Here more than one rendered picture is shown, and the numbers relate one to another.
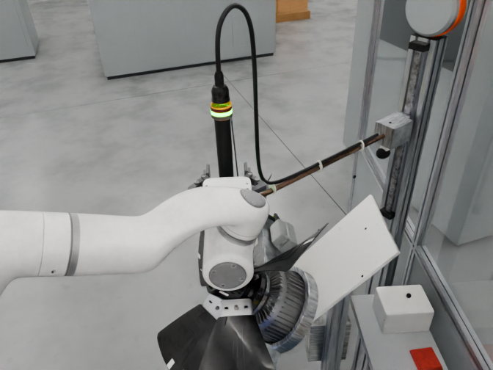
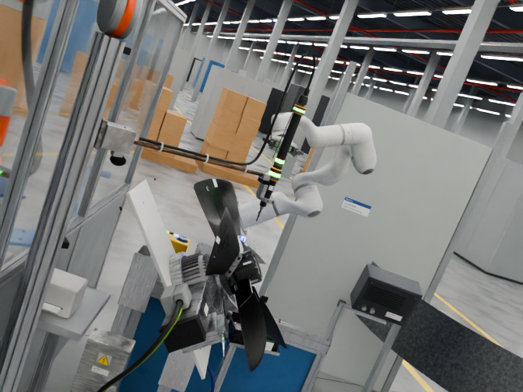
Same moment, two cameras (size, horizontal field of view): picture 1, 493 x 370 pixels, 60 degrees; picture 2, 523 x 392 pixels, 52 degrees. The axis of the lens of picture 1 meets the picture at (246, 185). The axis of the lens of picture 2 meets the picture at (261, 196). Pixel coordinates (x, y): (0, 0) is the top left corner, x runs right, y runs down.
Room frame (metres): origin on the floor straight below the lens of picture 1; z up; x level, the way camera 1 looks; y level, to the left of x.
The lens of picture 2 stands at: (2.75, -0.07, 1.82)
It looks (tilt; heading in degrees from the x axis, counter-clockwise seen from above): 11 degrees down; 177
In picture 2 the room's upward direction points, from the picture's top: 21 degrees clockwise
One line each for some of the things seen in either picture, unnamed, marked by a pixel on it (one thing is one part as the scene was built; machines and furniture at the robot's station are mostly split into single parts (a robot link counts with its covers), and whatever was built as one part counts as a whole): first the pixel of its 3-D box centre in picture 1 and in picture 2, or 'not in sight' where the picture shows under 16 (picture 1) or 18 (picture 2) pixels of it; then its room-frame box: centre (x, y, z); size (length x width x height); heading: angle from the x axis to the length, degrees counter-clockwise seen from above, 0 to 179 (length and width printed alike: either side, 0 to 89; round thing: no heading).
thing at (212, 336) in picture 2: not in sight; (199, 332); (1.15, -0.02, 1.03); 0.15 x 0.10 x 0.14; 91
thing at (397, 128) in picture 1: (393, 130); (113, 136); (1.17, -0.46, 1.53); 0.10 x 0.07 x 0.08; 126
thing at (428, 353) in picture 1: (426, 359); not in sight; (0.82, -0.57, 0.87); 0.08 x 0.08 x 0.02; 3
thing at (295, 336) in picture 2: not in sight; (236, 315); (0.44, 0.14, 0.82); 0.90 x 0.04 x 0.08; 91
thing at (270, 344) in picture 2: not in sight; (251, 331); (0.61, 0.21, 0.85); 0.22 x 0.17 x 0.07; 107
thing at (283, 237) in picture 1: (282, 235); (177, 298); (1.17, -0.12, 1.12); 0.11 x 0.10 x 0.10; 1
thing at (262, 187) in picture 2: not in sight; (267, 187); (0.81, 0.04, 1.49); 0.09 x 0.07 x 0.10; 126
